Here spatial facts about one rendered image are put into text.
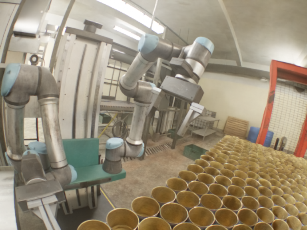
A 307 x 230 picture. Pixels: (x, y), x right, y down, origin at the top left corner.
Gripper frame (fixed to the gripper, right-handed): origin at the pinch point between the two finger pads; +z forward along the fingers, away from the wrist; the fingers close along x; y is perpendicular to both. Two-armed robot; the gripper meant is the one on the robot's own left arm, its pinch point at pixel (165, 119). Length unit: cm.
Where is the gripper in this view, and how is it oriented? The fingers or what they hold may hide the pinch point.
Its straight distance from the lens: 42.0
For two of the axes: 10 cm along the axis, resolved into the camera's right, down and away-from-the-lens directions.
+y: 5.5, 2.8, 7.9
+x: -6.9, -3.9, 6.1
